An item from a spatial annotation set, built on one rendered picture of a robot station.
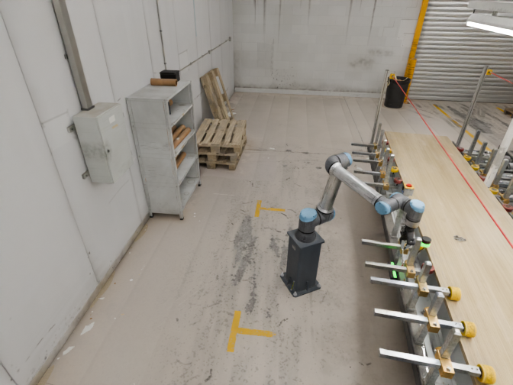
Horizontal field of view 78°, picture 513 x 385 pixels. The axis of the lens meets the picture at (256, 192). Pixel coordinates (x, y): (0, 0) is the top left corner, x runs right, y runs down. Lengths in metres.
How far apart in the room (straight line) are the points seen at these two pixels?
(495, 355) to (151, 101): 3.39
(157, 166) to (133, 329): 1.78
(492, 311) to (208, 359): 2.01
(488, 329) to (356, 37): 8.31
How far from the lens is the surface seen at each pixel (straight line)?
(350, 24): 9.65
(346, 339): 3.09
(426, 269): 2.24
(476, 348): 2.22
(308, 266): 3.10
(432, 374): 2.12
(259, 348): 2.93
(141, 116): 3.73
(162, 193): 4.09
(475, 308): 2.43
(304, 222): 2.81
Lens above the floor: 2.49
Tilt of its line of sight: 32 degrees down
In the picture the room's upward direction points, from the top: 1 degrees clockwise
